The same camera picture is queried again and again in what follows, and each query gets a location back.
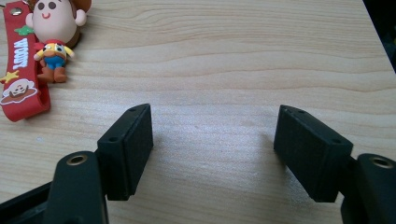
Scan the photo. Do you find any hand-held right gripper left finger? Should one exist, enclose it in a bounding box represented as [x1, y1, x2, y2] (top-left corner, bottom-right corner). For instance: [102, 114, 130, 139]
[43, 103, 154, 224]

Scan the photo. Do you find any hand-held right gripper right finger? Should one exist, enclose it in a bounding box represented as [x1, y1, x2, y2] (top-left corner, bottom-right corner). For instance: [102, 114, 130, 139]
[273, 104, 396, 224]

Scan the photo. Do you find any red rubber wrist strap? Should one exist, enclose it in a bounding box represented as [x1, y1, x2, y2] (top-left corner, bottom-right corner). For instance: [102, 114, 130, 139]
[0, 0, 51, 123]

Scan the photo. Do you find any cowboy doll keychain figure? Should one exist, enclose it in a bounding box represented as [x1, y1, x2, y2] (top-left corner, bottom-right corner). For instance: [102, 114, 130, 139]
[25, 0, 93, 84]

